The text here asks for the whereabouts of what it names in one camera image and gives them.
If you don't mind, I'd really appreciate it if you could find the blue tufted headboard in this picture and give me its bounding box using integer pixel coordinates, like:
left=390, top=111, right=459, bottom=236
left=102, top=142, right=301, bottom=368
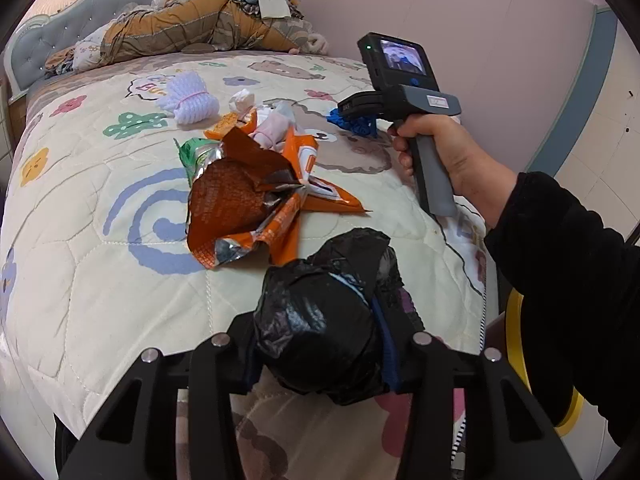
left=4, top=0, right=173, bottom=101

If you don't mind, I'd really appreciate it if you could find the orange grey quilt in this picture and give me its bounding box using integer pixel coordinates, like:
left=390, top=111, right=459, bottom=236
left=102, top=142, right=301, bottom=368
left=45, top=0, right=321, bottom=68

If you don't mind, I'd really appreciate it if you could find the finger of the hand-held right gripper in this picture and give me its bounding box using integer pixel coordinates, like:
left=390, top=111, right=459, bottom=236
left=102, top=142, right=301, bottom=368
left=337, top=91, right=383, bottom=122

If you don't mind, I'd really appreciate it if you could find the pink beige plush toy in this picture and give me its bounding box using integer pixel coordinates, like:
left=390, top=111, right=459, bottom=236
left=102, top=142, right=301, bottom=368
left=300, top=30, right=331, bottom=56

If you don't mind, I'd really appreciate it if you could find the lavender foam net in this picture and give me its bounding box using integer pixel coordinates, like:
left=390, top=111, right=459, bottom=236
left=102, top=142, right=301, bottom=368
left=155, top=71, right=220, bottom=125

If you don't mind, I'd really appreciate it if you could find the white floral cloth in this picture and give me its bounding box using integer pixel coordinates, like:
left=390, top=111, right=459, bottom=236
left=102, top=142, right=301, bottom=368
left=45, top=27, right=108, bottom=78

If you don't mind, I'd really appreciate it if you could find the orange white snack bag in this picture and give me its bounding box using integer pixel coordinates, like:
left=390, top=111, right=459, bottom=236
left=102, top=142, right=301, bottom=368
left=280, top=127, right=373, bottom=216

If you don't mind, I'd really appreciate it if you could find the crumpled white paper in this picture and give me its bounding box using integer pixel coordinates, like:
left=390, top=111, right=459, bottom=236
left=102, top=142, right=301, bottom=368
left=228, top=89, right=256, bottom=116

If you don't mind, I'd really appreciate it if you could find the person's right forearm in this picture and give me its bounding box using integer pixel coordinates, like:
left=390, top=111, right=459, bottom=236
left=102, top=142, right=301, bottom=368
left=484, top=171, right=640, bottom=448

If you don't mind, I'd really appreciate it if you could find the large orange snack bag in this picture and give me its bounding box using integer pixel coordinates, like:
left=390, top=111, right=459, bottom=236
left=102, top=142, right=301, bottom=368
left=186, top=127, right=313, bottom=271

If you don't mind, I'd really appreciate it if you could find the green snack wrapper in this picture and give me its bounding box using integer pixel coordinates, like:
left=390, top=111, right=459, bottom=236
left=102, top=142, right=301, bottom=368
left=172, top=137, right=223, bottom=186

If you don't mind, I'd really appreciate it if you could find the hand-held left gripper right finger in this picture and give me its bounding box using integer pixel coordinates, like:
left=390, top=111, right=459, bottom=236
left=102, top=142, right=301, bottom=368
left=370, top=297, right=583, bottom=480

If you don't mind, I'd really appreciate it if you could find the pink plastic bag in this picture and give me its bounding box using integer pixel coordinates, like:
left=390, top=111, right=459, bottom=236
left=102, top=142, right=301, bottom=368
left=250, top=101, right=301, bottom=153

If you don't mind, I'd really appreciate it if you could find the blue plastic bag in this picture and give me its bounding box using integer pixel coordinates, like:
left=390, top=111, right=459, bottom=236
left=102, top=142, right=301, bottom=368
left=327, top=107, right=379, bottom=138

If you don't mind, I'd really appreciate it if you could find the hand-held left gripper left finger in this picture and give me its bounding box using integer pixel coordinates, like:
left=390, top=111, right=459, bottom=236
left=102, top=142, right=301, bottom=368
left=59, top=312, right=261, bottom=480

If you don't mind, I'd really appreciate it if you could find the person's right hand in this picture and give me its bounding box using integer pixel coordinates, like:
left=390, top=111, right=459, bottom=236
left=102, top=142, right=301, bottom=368
left=391, top=117, right=518, bottom=228

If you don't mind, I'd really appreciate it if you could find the small orange wrapper piece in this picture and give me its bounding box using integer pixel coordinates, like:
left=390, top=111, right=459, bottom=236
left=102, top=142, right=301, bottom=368
left=204, top=112, right=258, bottom=141

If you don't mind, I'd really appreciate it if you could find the bed with bear print cover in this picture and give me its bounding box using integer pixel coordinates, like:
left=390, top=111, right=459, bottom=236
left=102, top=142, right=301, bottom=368
left=0, top=52, right=501, bottom=480

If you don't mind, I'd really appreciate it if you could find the black plastic bag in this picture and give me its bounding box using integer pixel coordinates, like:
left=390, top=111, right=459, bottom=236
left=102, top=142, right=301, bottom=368
left=252, top=227, right=406, bottom=406

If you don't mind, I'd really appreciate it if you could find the yellow rimmed black trash bin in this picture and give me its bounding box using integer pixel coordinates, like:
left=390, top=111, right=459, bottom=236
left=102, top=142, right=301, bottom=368
left=502, top=290, right=586, bottom=438

